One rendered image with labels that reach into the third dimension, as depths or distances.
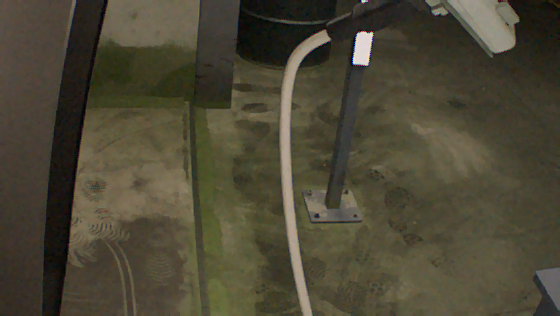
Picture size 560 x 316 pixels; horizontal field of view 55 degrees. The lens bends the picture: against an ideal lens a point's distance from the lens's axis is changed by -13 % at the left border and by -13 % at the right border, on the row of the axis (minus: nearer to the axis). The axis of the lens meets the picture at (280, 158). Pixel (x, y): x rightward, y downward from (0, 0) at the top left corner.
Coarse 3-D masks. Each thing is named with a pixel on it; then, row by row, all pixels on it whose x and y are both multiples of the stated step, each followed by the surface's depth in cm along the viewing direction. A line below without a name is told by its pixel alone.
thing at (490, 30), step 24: (384, 0) 68; (408, 0) 65; (432, 0) 64; (456, 0) 62; (480, 0) 62; (336, 24) 73; (360, 24) 71; (384, 24) 70; (480, 24) 65; (504, 24) 65; (504, 48) 67
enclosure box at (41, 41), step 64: (0, 0) 38; (64, 0) 40; (0, 64) 41; (64, 64) 103; (0, 128) 44; (64, 128) 110; (0, 192) 47; (64, 192) 117; (0, 256) 50; (64, 256) 125
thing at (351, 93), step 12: (348, 60) 202; (348, 72) 202; (360, 72) 201; (348, 84) 203; (360, 84) 204; (348, 96) 205; (348, 108) 208; (348, 120) 210; (336, 132) 217; (348, 132) 213; (336, 144) 218; (348, 144) 216; (336, 156) 218; (348, 156) 218; (336, 168) 220; (336, 180) 223; (336, 192) 226; (336, 204) 229
